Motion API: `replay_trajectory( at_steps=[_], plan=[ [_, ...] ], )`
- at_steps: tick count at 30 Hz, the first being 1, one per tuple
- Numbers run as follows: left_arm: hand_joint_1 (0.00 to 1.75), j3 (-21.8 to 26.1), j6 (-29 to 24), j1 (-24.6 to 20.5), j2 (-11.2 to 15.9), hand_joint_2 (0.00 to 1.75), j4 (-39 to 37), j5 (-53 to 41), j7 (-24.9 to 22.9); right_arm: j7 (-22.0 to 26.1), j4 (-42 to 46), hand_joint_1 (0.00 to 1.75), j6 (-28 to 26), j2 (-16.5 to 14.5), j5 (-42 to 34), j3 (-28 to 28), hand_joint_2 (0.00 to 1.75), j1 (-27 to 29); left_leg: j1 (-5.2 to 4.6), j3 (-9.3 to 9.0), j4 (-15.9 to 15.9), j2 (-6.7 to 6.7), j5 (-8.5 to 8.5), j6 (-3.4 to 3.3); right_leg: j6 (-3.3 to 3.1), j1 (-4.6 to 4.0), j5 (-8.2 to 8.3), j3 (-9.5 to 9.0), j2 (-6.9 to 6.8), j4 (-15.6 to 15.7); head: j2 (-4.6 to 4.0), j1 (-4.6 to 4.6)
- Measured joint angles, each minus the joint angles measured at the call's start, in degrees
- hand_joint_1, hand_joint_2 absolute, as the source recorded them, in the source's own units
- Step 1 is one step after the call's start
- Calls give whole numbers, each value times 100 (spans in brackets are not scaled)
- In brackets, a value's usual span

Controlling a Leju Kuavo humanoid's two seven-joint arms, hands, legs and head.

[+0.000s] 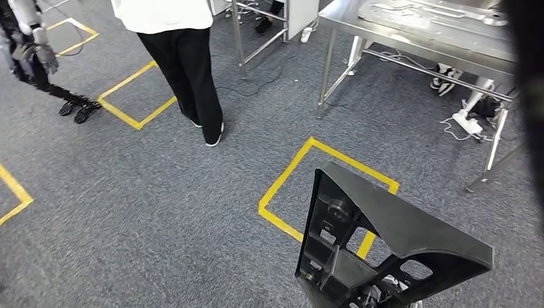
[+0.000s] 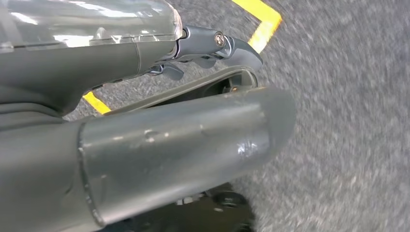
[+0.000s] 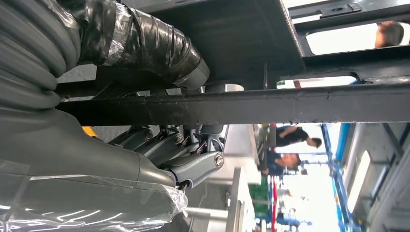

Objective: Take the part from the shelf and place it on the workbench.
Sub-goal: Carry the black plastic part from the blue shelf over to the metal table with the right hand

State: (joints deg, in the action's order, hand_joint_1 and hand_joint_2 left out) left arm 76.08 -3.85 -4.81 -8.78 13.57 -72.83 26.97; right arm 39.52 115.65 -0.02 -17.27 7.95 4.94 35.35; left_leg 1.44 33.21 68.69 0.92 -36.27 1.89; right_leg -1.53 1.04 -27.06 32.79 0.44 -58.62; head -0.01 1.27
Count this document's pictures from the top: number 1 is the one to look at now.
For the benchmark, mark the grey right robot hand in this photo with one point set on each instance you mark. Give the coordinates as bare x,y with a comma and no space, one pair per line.
369,297

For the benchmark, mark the black plastic plate holder part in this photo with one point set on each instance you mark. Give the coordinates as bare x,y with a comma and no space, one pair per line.
403,221

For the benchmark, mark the stainless steel workbench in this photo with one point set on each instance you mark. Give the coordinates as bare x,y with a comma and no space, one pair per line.
340,15

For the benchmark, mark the white power strip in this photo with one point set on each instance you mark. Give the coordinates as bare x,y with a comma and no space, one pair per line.
467,123
306,35

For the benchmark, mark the black bag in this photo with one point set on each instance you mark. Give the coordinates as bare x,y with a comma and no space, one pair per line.
484,108

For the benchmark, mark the person's foot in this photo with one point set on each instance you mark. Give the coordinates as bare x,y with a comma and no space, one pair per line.
437,80
450,85
263,26

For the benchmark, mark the white stand leg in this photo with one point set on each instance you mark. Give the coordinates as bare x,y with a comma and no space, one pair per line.
478,93
356,53

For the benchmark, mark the black blurred housing edge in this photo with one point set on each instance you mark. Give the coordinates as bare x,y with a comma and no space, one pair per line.
531,85

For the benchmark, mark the embossed sheet metal plate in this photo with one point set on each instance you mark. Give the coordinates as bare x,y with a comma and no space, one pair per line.
425,25

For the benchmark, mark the white divider panel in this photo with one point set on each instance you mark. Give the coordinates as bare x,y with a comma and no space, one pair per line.
301,17

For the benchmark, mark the person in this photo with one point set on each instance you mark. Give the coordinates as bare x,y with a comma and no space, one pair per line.
182,63

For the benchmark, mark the silver and black humanoid robot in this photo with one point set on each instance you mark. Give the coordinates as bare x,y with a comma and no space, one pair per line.
25,68

